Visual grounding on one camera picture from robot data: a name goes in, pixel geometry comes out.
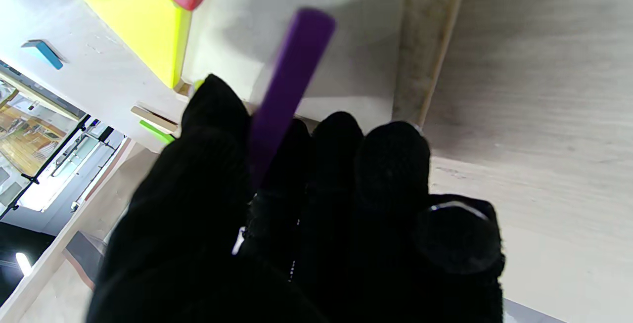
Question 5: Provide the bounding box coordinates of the green tangram square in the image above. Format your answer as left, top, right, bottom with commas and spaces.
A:
139, 120, 176, 144

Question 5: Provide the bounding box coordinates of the white ceiling light tube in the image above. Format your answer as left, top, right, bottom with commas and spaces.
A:
15, 253, 33, 277

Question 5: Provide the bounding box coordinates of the square wooden tangram tray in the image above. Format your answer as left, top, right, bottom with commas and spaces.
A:
173, 0, 471, 128

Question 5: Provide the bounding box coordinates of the yellow large tangram triangle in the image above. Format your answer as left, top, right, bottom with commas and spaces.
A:
52, 0, 192, 89

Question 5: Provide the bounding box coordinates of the natural wood tangram triangle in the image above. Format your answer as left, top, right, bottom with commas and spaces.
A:
131, 105, 179, 133

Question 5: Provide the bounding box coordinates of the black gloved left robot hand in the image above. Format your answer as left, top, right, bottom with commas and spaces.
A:
88, 74, 506, 323

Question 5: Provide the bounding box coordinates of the purple tangram triangle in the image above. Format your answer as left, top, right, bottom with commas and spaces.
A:
250, 8, 337, 190

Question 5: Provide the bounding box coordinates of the blue small tangram triangle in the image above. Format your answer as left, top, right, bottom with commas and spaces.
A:
21, 40, 64, 70

